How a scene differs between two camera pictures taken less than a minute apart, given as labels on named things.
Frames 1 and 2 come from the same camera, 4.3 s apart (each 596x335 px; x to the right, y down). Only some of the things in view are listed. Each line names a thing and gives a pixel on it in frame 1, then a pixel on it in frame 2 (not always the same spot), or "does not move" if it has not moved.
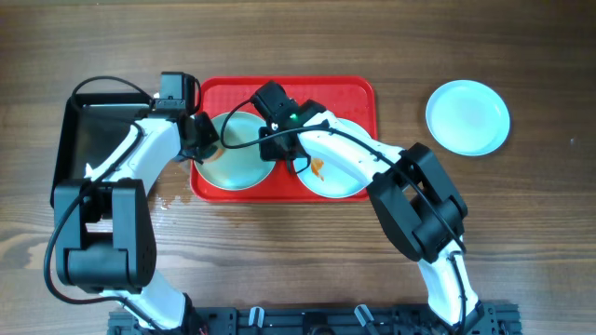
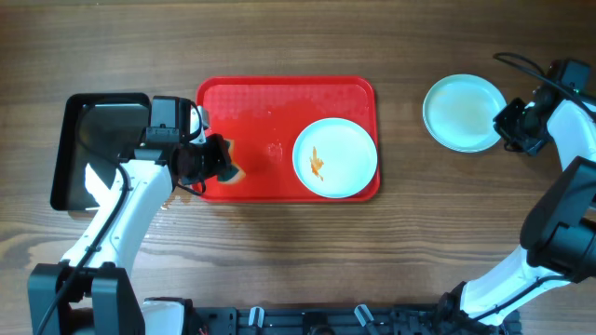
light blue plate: (328, 179) does not move
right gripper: (269, 153) → (502, 127)
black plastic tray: (92, 126) does not move
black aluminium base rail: (326, 320) does not move
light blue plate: (241, 167) → (459, 111)
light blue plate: (467, 117) does not move
